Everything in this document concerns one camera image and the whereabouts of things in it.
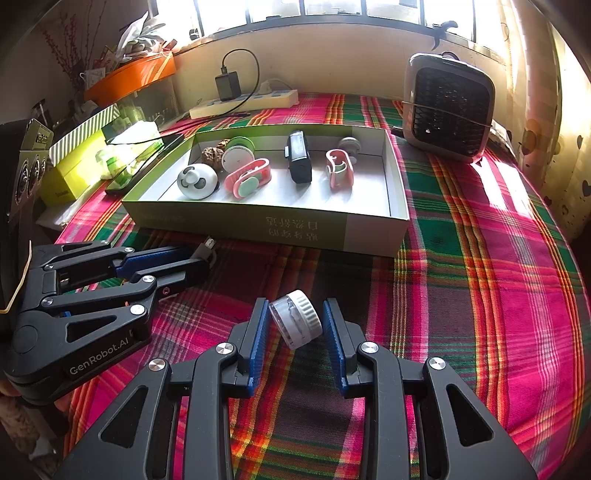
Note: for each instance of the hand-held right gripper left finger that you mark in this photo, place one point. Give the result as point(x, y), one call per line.
point(258, 341)

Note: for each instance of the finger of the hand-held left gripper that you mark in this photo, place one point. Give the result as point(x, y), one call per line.
point(157, 259)
point(184, 277)

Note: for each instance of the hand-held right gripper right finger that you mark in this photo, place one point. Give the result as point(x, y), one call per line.
point(334, 341)

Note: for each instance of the white round cap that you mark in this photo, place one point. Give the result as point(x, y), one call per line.
point(298, 321)

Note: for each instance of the white panda face knob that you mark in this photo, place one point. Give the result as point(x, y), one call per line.
point(196, 182)

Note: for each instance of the green cardboard box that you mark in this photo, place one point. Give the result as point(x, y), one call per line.
point(277, 226)

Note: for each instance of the pink plastic clip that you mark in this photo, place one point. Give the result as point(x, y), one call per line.
point(339, 177)
point(247, 182)

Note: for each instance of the large brown walnut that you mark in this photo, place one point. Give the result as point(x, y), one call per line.
point(212, 154)

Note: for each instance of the small brown walnut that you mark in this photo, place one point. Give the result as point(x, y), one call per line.
point(223, 143)

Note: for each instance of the black handheld device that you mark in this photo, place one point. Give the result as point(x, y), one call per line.
point(299, 161)

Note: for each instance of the white mushroom-shaped knob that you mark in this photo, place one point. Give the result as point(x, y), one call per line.
point(350, 144)

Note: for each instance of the black smartphone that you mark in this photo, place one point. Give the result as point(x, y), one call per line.
point(147, 164)

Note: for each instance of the green white tissue pack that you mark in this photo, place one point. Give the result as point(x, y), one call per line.
point(134, 147)

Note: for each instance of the yellow-green box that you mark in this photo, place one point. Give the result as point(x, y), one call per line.
point(69, 180)

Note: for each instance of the glass tank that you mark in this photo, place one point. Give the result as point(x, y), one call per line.
point(152, 104)

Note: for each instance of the orange tray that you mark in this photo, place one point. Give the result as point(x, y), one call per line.
point(134, 76)

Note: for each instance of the white power strip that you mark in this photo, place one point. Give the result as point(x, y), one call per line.
point(258, 104)

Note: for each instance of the black charger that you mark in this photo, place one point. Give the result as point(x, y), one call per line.
point(228, 86)

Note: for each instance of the red twig bunch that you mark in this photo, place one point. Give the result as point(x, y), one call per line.
point(69, 55)

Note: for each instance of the plastic wrapped items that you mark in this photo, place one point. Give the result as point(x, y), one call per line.
point(143, 37)

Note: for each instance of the grey space heater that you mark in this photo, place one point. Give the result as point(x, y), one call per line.
point(445, 110)

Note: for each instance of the window with bars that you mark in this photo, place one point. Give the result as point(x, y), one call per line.
point(323, 11)

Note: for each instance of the patterned curtain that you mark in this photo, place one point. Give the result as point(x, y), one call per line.
point(549, 115)

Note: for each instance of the black window latch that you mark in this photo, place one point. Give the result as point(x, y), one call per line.
point(444, 32)

